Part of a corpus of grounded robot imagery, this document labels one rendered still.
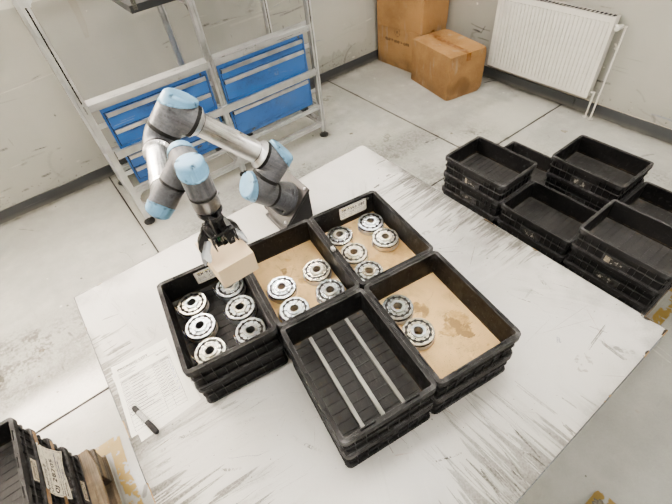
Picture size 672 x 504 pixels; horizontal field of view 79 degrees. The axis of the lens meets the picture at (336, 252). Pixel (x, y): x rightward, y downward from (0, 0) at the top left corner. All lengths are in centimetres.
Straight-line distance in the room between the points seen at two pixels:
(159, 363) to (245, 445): 46
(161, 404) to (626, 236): 213
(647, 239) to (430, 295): 126
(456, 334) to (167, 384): 99
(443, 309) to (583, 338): 49
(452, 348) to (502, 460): 33
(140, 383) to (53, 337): 145
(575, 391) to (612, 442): 81
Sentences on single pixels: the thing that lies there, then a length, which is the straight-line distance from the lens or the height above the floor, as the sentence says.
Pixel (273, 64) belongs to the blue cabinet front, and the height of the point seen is 75.
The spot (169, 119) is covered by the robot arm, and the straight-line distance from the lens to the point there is 151.
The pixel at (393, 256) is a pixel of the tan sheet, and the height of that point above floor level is 83.
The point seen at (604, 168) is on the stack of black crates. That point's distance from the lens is 278.
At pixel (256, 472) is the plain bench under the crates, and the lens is 139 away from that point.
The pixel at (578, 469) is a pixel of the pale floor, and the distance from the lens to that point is 223.
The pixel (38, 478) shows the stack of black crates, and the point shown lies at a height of 50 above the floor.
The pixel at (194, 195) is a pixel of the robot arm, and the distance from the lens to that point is 110.
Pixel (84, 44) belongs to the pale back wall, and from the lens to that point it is 380.
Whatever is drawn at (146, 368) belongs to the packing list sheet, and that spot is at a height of 70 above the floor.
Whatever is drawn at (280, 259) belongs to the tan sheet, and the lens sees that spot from 161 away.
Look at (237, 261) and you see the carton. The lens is 125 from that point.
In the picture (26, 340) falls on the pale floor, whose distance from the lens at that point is 315.
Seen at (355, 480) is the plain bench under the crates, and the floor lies 70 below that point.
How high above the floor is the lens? 200
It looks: 47 degrees down
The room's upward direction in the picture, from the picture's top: 8 degrees counter-clockwise
